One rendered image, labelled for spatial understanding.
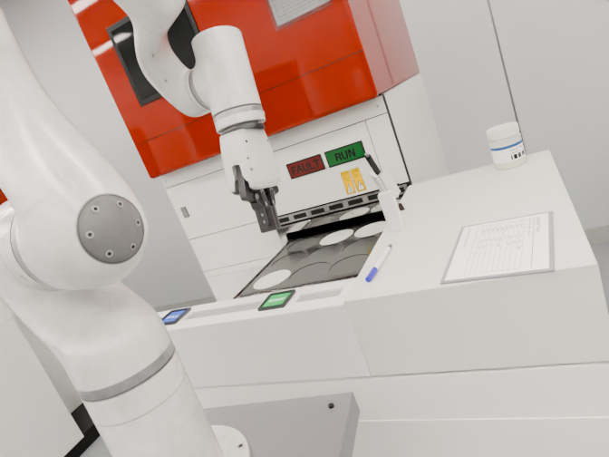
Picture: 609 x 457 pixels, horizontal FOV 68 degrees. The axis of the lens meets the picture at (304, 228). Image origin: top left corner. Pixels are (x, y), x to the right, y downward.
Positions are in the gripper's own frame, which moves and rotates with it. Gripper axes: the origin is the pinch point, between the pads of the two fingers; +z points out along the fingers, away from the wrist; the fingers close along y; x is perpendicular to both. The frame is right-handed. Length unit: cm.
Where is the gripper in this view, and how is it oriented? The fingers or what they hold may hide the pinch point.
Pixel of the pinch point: (267, 218)
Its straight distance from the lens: 77.2
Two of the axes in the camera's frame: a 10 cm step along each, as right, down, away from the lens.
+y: -4.3, 1.8, -8.9
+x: 8.6, -2.1, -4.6
